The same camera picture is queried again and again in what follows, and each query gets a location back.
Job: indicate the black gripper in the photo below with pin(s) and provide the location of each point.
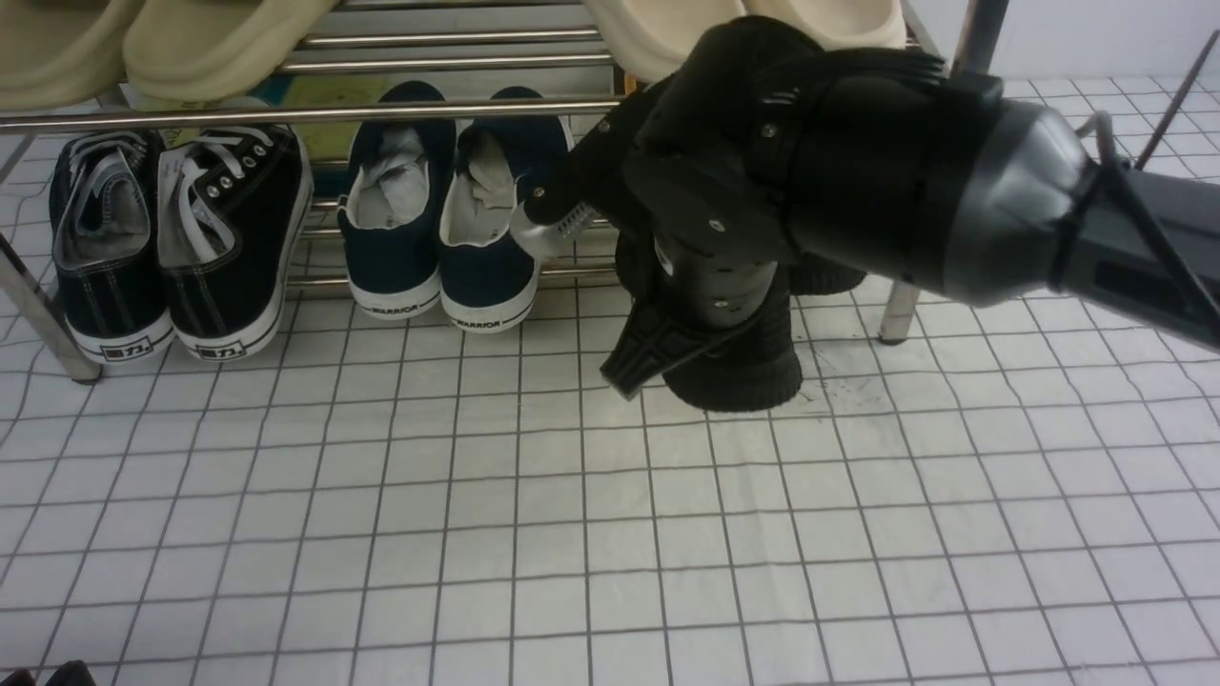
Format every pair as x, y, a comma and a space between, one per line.
763, 149

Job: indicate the black shoe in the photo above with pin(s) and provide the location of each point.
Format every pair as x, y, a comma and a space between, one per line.
761, 370
815, 276

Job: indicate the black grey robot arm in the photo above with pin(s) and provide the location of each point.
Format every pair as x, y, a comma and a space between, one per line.
1016, 200

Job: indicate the metal shoe rack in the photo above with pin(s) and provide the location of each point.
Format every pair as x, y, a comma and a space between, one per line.
981, 33

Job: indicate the navy sneaker right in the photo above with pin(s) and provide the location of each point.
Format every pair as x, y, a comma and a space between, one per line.
488, 282

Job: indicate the navy sneaker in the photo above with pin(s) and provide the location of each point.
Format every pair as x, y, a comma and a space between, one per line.
488, 282
398, 176

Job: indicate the beige slipper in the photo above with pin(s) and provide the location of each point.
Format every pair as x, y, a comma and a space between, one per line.
838, 25
651, 39

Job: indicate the navy sneaker left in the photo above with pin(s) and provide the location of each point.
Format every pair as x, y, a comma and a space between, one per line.
398, 176

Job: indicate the green yellow box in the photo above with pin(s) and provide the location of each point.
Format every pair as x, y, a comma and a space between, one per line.
325, 141

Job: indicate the beige slipper far right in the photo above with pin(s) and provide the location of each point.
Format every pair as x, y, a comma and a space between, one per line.
838, 25

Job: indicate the black canvas sneaker white laces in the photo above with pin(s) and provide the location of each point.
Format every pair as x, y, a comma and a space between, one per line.
230, 206

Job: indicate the olive slipper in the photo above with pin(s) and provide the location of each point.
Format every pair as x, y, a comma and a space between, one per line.
210, 50
61, 53

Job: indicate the black canvas sneaker far left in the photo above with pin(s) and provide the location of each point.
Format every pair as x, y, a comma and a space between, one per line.
103, 214

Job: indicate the olive slipper far left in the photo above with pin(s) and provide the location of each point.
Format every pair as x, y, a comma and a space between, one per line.
61, 53

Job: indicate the black object bottom left corner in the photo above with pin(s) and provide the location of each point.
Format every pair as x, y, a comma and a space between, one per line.
72, 673

